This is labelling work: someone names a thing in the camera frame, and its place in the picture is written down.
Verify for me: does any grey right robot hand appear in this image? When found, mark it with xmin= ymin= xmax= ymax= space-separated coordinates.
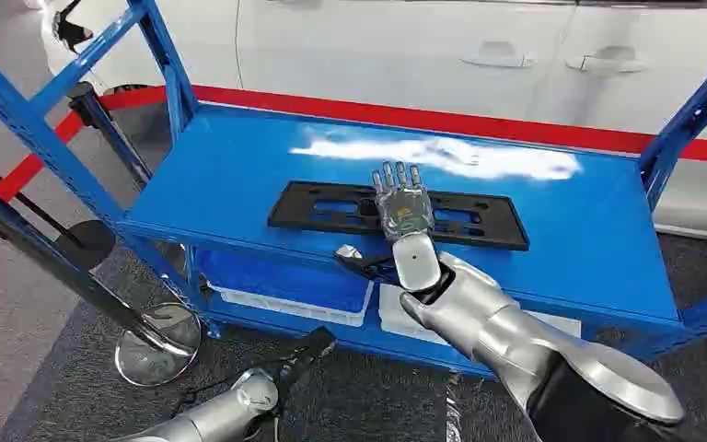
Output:
xmin=335 ymin=160 xmax=437 ymax=286

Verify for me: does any dark left robot hand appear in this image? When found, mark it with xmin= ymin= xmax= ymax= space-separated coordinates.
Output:
xmin=277 ymin=326 xmax=338 ymax=395

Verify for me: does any black plastic plate frame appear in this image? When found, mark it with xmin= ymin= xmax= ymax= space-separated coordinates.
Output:
xmin=266 ymin=180 xmax=531 ymax=252

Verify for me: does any red barrier belt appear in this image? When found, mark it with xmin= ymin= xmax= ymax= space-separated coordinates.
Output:
xmin=99 ymin=85 xmax=707 ymax=166
xmin=0 ymin=112 xmax=87 ymax=203

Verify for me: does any white car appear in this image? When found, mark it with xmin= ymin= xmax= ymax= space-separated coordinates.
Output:
xmin=24 ymin=0 xmax=707 ymax=245

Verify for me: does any blue metal shelf cart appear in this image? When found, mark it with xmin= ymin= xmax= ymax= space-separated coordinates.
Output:
xmin=0 ymin=0 xmax=707 ymax=379

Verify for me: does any black chrome-based stanchion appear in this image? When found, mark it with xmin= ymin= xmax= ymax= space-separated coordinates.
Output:
xmin=0 ymin=185 xmax=203 ymax=388

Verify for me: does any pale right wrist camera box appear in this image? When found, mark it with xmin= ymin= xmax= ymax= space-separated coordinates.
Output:
xmin=391 ymin=233 xmax=443 ymax=293

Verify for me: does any white car door handle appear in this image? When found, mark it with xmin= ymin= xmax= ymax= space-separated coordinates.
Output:
xmin=459 ymin=41 xmax=538 ymax=69
xmin=565 ymin=45 xmax=647 ymax=76

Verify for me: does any black stanchion post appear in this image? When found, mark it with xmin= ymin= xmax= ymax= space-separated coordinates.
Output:
xmin=66 ymin=80 xmax=155 ymax=187

